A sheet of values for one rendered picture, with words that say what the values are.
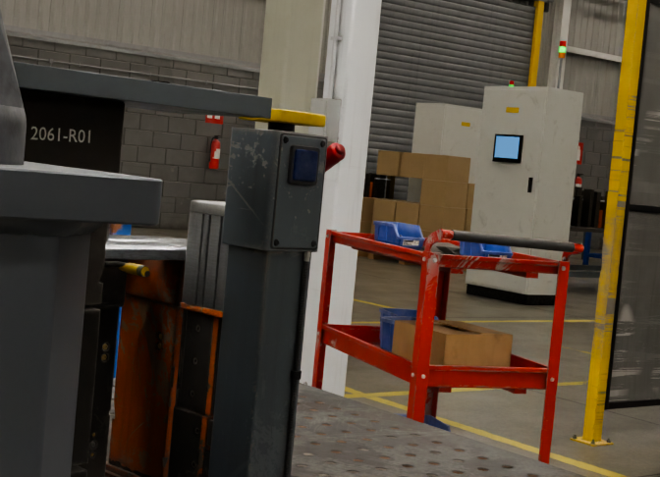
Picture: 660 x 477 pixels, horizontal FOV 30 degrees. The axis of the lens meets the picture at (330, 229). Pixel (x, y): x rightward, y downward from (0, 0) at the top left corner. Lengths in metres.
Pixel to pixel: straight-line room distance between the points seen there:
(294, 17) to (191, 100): 7.45
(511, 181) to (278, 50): 3.75
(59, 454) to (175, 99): 0.50
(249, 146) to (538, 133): 10.28
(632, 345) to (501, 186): 6.03
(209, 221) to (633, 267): 4.45
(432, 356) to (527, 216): 7.99
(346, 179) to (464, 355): 1.92
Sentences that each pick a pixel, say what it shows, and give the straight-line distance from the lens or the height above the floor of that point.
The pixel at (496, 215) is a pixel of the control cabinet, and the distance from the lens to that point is 11.68.
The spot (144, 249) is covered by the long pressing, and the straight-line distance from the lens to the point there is 1.39.
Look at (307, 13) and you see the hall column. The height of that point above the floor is 2.13.
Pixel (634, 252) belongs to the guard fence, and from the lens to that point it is 5.70.
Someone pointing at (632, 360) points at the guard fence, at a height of 0.36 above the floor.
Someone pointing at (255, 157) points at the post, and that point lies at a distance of 1.15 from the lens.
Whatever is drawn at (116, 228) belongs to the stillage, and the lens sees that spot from 3.33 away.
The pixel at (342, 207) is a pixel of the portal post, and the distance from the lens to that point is 5.25.
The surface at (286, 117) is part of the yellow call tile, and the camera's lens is 1.14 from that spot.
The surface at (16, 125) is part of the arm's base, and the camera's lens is 0.56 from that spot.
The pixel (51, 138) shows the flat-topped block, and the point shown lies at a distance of 0.98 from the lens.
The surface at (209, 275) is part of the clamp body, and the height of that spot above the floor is 0.98.
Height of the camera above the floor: 1.11
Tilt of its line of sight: 3 degrees down
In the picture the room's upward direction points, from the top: 5 degrees clockwise
